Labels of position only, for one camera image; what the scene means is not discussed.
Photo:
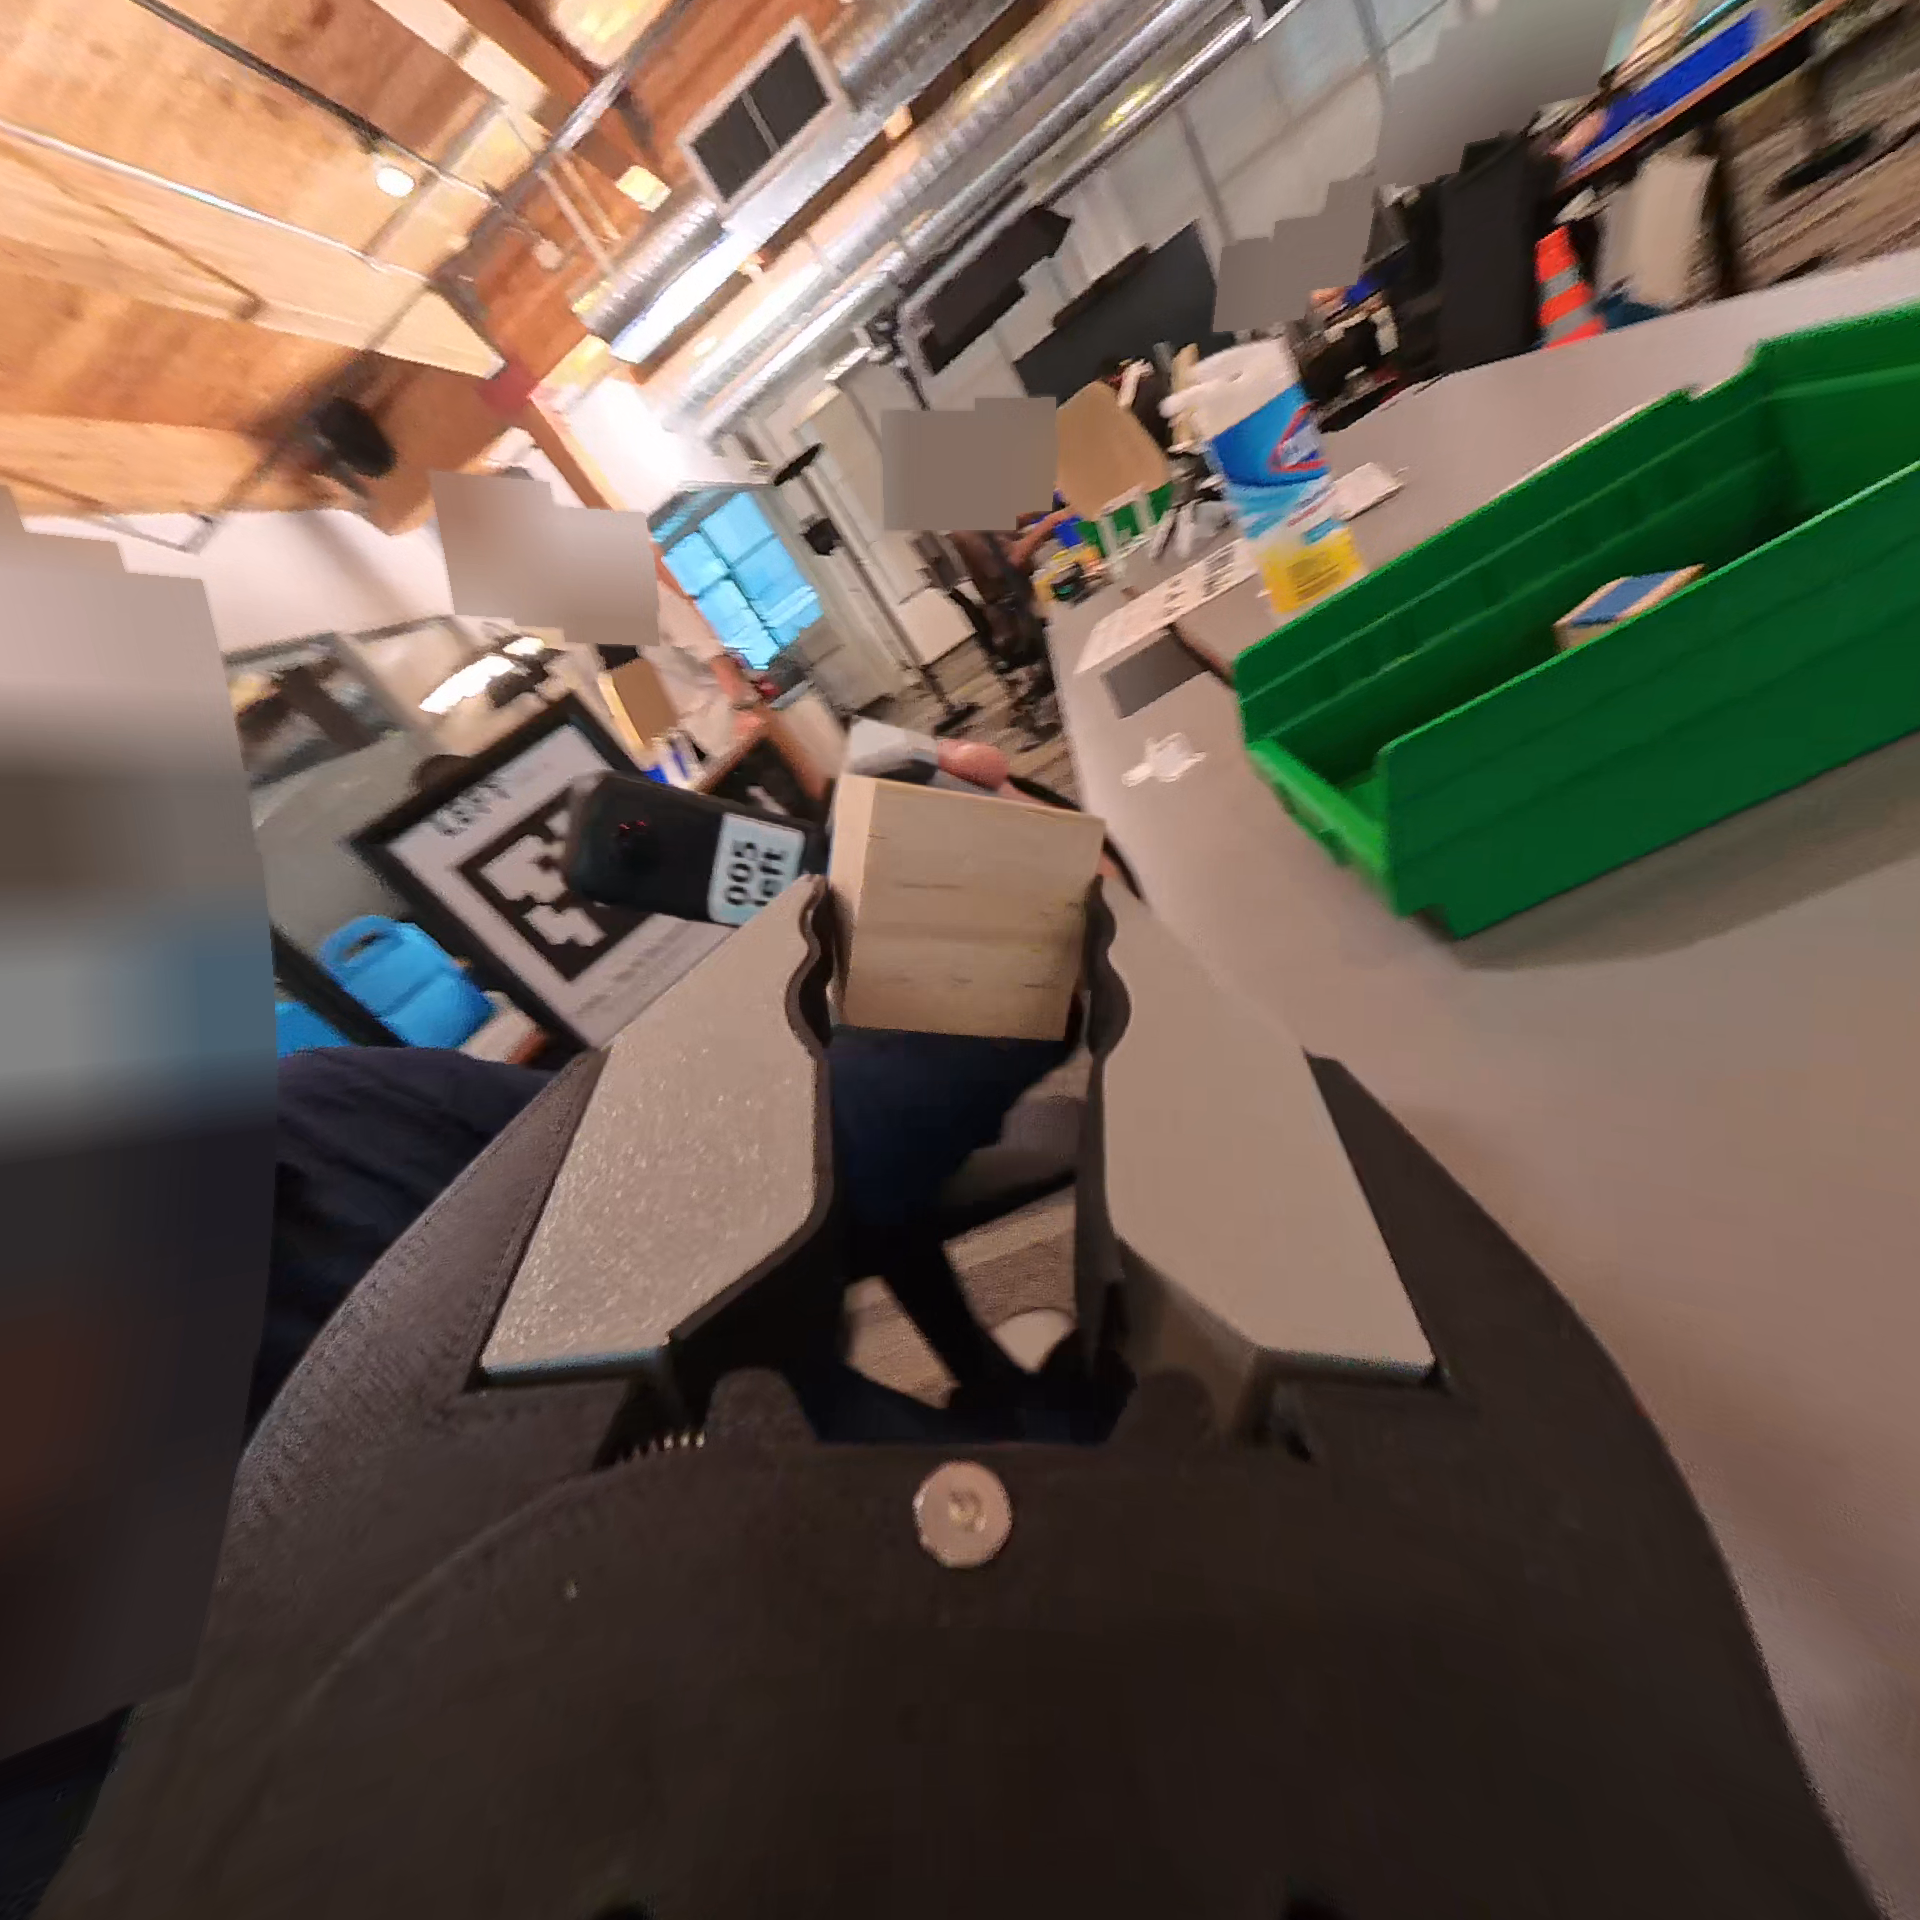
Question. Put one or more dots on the large paned window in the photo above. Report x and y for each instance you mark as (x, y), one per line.
(735, 568)

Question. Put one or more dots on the blue striped wooden cube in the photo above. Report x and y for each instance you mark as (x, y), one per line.
(1630, 609)
(963, 913)

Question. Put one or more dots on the blue plastic container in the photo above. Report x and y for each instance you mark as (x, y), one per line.
(398, 975)

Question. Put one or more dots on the green plastic bin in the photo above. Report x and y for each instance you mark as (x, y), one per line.
(1572, 780)

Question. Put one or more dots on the printed paper sheet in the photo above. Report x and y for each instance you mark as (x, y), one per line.
(1153, 609)

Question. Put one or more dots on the person's left hand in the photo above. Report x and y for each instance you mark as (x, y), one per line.
(974, 769)

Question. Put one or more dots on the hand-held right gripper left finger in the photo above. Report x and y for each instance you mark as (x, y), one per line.
(675, 1187)

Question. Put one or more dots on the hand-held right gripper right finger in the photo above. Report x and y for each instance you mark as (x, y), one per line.
(1244, 1202)

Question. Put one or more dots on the large dark display panel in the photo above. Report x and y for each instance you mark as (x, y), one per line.
(1124, 322)

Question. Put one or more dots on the black round disc stand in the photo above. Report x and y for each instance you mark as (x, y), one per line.
(352, 438)

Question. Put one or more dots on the ceiling spot light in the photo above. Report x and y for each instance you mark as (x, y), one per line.
(395, 177)

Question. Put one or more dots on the orange traffic cone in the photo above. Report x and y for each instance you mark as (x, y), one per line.
(1569, 292)

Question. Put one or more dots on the beige rounded board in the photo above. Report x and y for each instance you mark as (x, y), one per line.
(1109, 441)

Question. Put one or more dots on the white disinfecting wipes canister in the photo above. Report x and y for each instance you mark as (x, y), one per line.
(1274, 482)

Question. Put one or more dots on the green white box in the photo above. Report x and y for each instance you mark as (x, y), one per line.
(1124, 525)

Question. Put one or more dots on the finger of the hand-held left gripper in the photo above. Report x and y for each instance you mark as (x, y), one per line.
(898, 755)

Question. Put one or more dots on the framed black white tag board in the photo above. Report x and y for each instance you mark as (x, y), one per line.
(481, 853)

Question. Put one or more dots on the black tripod stand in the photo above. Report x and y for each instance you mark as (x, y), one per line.
(799, 462)

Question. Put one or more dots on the black hanging monitor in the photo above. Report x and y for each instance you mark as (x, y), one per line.
(990, 292)

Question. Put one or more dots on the clear plastic piece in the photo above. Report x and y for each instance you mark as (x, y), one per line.
(1164, 758)

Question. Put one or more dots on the small white card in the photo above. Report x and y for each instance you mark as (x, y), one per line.
(1364, 491)

